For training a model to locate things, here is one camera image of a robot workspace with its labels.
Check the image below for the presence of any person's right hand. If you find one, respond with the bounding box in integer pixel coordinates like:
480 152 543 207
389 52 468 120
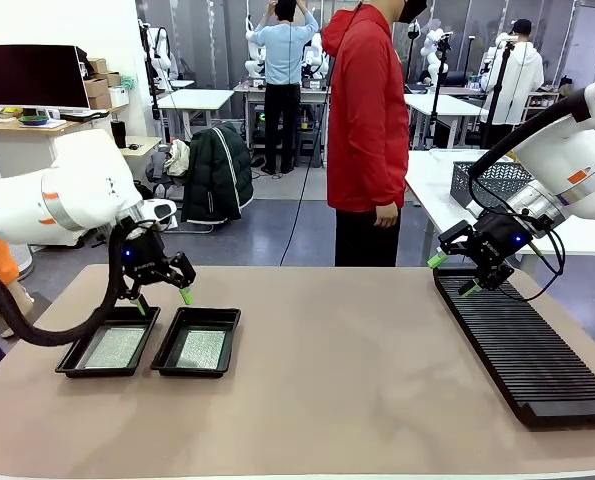
374 202 401 230

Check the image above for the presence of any large cardboard box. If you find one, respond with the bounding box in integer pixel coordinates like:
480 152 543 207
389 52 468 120
83 76 113 110

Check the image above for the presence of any man in blue sweater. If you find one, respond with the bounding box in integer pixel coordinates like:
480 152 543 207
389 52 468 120
251 0 321 176

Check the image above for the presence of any black ESD tray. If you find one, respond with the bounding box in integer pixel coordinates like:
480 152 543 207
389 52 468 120
54 305 162 379
150 306 242 379

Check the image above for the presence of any metal storage shelf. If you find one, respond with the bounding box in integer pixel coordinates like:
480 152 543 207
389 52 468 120
519 89 562 126

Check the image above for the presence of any white work table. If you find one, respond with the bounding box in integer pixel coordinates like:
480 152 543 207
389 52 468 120
156 88 236 146
404 92 488 150

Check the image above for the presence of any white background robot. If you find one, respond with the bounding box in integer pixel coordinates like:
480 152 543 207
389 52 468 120
419 27 453 86
244 14 268 79
137 19 173 89
301 32 328 81

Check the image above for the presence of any grey mesh basket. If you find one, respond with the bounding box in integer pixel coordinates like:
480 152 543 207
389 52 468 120
450 160 536 211

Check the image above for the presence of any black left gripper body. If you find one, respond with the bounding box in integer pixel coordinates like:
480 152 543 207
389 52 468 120
119 227 176 289

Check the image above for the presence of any black keyboard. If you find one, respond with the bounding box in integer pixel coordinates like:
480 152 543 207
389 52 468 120
59 108 111 123

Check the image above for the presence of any black tripod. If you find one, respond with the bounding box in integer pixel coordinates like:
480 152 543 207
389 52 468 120
479 37 516 151

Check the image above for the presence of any person in red jacket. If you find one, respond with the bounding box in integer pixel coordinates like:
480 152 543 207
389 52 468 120
321 0 428 268

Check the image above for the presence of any white round-cornered table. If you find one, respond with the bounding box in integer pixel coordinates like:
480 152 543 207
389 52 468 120
404 148 595 274

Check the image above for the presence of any black slotted board rack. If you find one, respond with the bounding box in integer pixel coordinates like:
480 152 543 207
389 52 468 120
432 264 595 429

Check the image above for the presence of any grey chair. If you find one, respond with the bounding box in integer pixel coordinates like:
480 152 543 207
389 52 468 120
145 149 216 235

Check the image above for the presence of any white cloth bag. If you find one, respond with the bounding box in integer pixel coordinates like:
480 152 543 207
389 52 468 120
164 138 192 179

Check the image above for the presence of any wooden top side table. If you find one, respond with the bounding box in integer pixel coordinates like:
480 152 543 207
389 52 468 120
119 135 163 201

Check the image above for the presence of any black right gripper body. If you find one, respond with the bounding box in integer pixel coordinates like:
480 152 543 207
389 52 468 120
469 207 536 274

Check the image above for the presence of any red sleeved right forearm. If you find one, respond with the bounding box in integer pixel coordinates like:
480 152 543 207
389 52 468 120
364 134 411 209

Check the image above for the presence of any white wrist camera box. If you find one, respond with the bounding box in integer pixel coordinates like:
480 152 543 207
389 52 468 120
140 198 178 222

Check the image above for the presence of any grey step stool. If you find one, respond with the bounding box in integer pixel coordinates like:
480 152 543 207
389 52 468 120
297 128 324 169

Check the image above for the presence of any green circuit board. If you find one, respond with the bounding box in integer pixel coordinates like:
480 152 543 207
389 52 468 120
176 329 227 371
83 325 147 370

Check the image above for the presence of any man in white jacket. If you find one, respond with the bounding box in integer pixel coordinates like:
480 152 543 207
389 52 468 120
479 18 546 151

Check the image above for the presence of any dark green jacket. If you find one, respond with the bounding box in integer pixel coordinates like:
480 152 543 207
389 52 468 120
180 122 255 225

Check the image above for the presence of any metal frame workbench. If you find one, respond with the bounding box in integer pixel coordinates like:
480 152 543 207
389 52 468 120
233 82 333 169

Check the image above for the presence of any black computer monitor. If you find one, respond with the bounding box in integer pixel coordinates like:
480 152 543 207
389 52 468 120
0 44 91 110

